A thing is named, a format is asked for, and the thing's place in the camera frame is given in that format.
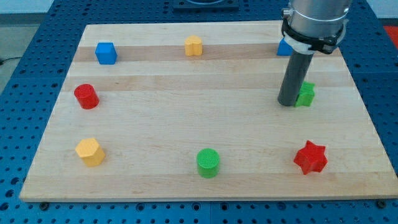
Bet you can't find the green star block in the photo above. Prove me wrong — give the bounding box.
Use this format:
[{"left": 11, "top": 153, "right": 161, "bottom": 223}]
[{"left": 294, "top": 82, "right": 315, "bottom": 107}]

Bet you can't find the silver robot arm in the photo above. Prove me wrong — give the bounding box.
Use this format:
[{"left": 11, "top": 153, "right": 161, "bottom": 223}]
[{"left": 287, "top": 0, "right": 352, "bottom": 38}]

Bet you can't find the blue triangle block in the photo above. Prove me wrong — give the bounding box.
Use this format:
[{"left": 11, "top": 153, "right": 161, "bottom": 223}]
[{"left": 277, "top": 38, "right": 293, "bottom": 56}]

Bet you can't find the red star block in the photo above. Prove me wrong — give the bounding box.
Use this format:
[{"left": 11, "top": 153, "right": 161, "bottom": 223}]
[{"left": 294, "top": 140, "right": 328, "bottom": 175}]

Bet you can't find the wooden board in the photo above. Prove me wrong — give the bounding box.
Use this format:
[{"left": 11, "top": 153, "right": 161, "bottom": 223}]
[{"left": 19, "top": 21, "right": 397, "bottom": 202}]

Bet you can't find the green cylinder block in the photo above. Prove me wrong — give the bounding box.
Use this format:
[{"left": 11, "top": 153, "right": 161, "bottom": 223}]
[{"left": 197, "top": 148, "right": 220, "bottom": 179}]

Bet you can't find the yellow heart block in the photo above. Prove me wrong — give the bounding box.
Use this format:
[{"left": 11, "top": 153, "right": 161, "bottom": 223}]
[{"left": 184, "top": 35, "right": 203, "bottom": 56}]

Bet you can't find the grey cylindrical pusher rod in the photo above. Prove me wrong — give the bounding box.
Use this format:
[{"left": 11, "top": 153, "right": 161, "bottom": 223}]
[{"left": 277, "top": 50, "right": 313, "bottom": 106}]

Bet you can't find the blue cube block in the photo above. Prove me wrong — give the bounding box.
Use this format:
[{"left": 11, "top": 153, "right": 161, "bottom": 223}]
[{"left": 95, "top": 42, "right": 118, "bottom": 65}]

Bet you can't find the red cylinder block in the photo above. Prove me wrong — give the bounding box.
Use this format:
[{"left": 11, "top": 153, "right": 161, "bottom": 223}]
[{"left": 73, "top": 83, "right": 100, "bottom": 110}]

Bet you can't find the yellow hexagon block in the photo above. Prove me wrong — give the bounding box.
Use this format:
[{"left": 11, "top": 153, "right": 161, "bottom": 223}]
[{"left": 75, "top": 138, "right": 106, "bottom": 167}]

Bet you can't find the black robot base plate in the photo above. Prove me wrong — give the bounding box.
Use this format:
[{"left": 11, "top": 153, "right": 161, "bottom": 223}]
[{"left": 171, "top": 0, "right": 239, "bottom": 11}]

